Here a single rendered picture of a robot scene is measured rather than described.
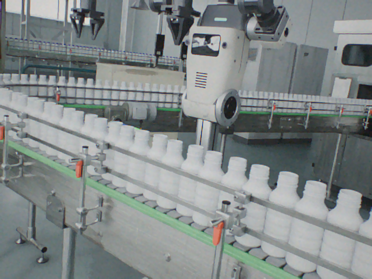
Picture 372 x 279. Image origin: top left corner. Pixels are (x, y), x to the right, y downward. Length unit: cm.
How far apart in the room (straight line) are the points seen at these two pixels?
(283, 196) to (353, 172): 401
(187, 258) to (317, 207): 32
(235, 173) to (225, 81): 78
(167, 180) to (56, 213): 48
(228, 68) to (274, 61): 562
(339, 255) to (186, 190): 35
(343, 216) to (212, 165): 29
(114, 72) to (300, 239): 446
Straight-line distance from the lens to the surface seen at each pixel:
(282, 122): 355
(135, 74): 516
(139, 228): 99
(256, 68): 696
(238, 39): 158
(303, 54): 766
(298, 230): 75
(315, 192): 73
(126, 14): 1201
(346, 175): 481
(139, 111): 254
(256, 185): 78
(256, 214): 79
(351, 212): 73
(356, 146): 472
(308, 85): 786
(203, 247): 86
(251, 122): 331
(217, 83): 155
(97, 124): 112
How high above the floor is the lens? 136
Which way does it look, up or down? 12 degrees down
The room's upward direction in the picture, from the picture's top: 7 degrees clockwise
